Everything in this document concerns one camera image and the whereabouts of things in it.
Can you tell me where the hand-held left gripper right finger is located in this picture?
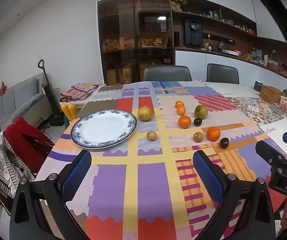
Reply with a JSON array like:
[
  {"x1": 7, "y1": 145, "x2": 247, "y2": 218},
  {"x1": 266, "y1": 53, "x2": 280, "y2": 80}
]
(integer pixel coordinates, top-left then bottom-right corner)
[{"x1": 192, "y1": 150, "x2": 276, "y2": 240}]

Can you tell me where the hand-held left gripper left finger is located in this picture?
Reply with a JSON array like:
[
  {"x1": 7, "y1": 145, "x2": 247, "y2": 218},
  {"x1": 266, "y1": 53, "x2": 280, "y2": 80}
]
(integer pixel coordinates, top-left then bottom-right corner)
[{"x1": 10, "y1": 150, "x2": 92, "y2": 240}]

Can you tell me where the blue patterned white plate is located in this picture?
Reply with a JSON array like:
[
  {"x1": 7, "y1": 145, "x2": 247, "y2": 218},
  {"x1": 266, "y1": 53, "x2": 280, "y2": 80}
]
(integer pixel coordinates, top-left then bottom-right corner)
[{"x1": 70, "y1": 109, "x2": 137, "y2": 150}]

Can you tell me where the large orange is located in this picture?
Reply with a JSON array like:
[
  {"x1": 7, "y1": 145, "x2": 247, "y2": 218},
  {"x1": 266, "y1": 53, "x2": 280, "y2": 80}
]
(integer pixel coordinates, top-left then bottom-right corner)
[
  {"x1": 207, "y1": 127, "x2": 221, "y2": 141},
  {"x1": 178, "y1": 115, "x2": 192, "y2": 129}
]

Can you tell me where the green pear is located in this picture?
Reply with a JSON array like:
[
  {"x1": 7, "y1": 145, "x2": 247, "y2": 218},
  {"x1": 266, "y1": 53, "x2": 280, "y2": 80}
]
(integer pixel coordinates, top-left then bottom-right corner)
[{"x1": 194, "y1": 104, "x2": 208, "y2": 119}]

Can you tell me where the yellow pear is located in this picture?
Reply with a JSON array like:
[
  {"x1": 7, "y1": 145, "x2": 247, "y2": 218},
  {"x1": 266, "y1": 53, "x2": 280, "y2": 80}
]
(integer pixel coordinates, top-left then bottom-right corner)
[{"x1": 137, "y1": 106, "x2": 155, "y2": 122}]

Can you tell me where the white printed paper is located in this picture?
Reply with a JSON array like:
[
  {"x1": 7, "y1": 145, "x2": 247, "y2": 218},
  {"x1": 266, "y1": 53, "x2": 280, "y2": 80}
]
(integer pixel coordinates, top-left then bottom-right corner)
[{"x1": 259, "y1": 117, "x2": 287, "y2": 161}]

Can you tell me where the grey metal tin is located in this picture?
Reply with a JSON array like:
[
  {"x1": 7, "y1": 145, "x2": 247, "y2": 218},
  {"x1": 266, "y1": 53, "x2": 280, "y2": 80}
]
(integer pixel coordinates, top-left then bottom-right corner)
[{"x1": 270, "y1": 103, "x2": 286, "y2": 115}]

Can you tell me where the floral table mat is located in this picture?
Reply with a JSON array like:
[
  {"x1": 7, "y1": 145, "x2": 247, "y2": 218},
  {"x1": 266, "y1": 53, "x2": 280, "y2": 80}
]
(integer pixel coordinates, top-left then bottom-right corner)
[{"x1": 225, "y1": 96, "x2": 286, "y2": 127}]

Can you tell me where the wicker basket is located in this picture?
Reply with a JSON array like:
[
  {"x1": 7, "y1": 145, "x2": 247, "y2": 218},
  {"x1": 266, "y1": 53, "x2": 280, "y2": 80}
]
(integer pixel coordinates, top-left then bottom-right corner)
[{"x1": 259, "y1": 85, "x2": 285, "y2": 104}]

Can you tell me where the colourful patchwork tablecloth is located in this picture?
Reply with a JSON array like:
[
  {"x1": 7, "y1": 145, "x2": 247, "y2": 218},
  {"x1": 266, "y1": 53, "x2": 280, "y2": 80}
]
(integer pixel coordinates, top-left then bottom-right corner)
[{"x1": 35, "y1": 81, "x2": 287, "y2": 240}]

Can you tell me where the red jacket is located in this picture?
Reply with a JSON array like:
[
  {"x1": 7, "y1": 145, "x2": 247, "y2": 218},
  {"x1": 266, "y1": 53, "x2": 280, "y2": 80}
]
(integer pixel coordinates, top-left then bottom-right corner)
[{"x1": 3, "y1": 116, "x2": 55, "y2": 173}]

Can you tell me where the yellow plastic stool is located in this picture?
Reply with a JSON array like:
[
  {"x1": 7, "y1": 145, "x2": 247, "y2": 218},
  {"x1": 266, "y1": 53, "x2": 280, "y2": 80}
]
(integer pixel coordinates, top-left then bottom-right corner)
[{"x1": 61, "y1": 102, "x2": 77, "y2": 122}]

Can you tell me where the striped grey cloth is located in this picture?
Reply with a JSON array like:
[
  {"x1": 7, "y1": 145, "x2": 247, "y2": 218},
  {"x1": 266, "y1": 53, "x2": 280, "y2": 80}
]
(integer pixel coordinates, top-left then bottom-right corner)
[{"x1": 0, "y1": 130, "x2": 35, "y2": 197}]

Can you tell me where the folded red patterned cloth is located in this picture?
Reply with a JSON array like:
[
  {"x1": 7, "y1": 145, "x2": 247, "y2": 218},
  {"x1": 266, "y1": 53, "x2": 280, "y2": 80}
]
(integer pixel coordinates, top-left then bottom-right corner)
[{"x1": 60, "y1": 83, "x2": 102, "y2": 103}]

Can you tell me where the black upright vacuum cleaner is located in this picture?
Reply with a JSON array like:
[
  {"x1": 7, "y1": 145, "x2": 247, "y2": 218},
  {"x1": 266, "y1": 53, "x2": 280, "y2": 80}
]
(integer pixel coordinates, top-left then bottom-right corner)
[{"x1": 38, "y1": 59, "x2": 65, "y2": 127}]

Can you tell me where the grey sofa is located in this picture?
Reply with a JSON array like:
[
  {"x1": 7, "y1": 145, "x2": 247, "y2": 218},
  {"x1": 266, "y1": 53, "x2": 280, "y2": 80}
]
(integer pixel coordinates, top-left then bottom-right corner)
[{"x1": 0, "y1": 77, "x2": 51, "y2": 140}]

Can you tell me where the black water dispenser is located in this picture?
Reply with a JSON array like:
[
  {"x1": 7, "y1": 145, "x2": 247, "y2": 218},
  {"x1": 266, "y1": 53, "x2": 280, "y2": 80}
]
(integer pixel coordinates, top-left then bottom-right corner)
[{"x1": 185, "y1": 19, "x2": 203, "y2": 46}]

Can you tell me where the glass door cabinet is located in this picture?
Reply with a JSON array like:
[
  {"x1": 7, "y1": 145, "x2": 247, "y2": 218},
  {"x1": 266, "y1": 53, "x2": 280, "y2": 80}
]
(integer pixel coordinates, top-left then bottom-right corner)
[{"x1": 97, "y1": 0, "x2": 175, "y2": 87}]

